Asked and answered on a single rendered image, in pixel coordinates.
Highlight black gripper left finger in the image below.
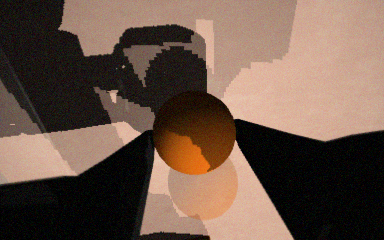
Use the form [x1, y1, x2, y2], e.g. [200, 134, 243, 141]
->
[0, 130, 155, 240]

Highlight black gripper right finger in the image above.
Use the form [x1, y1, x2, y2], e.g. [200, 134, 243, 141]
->
[234, 119, 384, 240]

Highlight low clear glass walls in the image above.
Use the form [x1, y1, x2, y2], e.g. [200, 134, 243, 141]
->
[0, 171, 9, 184]

